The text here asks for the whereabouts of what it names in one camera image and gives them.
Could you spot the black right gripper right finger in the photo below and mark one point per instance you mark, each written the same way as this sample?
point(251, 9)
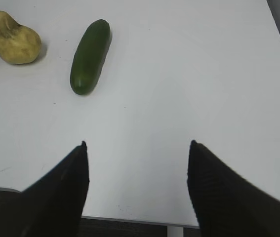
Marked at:
point(225, 204)

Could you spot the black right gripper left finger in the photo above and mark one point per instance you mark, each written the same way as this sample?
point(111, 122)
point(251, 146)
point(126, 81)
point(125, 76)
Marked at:
point(52, 206)

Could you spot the green cucumber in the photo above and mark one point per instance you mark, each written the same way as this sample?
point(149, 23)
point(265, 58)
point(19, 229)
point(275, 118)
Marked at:
point(89, 57)

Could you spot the yellow pear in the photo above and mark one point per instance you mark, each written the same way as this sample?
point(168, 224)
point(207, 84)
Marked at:
point(19, 44)

